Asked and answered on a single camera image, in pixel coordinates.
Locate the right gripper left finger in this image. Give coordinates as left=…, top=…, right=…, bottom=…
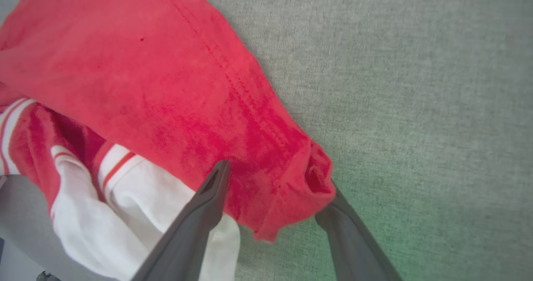
left=131, top=160, right=232, bottom=281

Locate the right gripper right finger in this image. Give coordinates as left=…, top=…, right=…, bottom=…
left=314, top=185, right=402, bottom=281

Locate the red and white shirt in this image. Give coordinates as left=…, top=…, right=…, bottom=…
left=0, top=0, right=337, bottom=281

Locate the grey fabric sofa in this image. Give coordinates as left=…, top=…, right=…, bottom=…
left=0, top=0, right=533, bottom=281

